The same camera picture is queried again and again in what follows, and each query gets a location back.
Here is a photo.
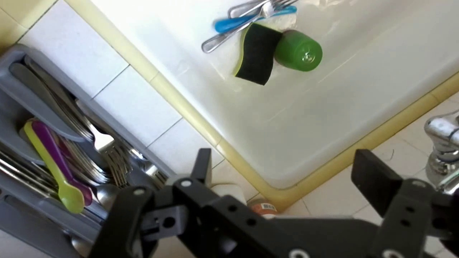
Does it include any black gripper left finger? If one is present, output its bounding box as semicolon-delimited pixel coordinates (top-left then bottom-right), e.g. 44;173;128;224
170;148;288;256

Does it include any black and yellow sponge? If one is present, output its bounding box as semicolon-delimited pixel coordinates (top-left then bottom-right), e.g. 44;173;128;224
232;22;283;87

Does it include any silver tray fork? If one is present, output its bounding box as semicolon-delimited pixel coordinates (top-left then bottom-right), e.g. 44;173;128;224
75;102;169;186

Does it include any amber pump bottle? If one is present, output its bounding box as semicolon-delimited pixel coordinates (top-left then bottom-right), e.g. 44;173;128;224
246;197;279;221

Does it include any white sink basin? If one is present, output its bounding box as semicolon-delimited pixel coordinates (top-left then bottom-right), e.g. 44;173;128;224
90;0;459;191

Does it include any silver table knife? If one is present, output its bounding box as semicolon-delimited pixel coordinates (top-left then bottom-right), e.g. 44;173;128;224
8;62;94;145

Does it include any grey cutlery tray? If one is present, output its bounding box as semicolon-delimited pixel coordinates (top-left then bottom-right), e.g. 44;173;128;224
0;45;177;258

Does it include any green plastic cup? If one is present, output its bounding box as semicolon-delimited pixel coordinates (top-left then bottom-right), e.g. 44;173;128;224
273;29;324;74

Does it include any purple plastic spoon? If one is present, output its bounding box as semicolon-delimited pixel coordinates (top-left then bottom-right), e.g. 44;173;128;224
29;120;94;207

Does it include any blue handled utensil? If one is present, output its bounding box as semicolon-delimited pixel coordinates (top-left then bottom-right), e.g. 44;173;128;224
212;5;298;35

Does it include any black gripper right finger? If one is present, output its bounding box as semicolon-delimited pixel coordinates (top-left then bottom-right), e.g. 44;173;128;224
349;148;434;258

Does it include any green plastic spoon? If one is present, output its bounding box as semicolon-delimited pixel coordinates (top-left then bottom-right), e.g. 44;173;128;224
19;120;85;216

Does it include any chrome wall faucet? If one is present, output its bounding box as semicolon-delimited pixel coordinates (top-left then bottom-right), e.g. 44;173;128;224
422;112;459;196

